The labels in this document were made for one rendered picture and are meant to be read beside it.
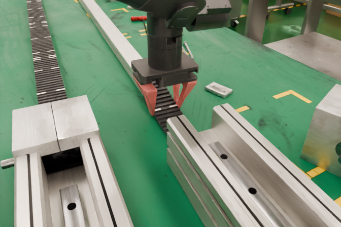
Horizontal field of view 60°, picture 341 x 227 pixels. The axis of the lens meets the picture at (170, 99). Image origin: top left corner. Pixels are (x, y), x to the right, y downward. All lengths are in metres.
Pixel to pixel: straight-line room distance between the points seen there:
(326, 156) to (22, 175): 0.40
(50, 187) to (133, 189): 0.11
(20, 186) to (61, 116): 0.11
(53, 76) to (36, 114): 0.24
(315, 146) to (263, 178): 0.13
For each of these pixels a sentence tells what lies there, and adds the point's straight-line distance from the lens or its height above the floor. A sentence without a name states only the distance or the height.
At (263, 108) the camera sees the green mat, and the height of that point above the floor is 0.78.
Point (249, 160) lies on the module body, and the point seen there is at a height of 0.84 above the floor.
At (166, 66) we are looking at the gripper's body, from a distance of 0.48.
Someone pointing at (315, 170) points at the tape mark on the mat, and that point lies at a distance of 0.50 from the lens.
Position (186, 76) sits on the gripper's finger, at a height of 0.87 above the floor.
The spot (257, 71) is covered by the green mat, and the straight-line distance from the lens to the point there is 0.74.
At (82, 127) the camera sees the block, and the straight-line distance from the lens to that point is 0.39.
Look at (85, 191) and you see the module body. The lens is 0.38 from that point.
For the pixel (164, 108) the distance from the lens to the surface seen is 0.55.
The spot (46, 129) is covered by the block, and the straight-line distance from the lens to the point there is 0.40.
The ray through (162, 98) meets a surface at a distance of 0.57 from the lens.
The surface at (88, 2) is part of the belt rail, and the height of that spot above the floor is 0.81.
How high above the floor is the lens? 1.11
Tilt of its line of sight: 33 degrees down
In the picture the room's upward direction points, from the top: straight up
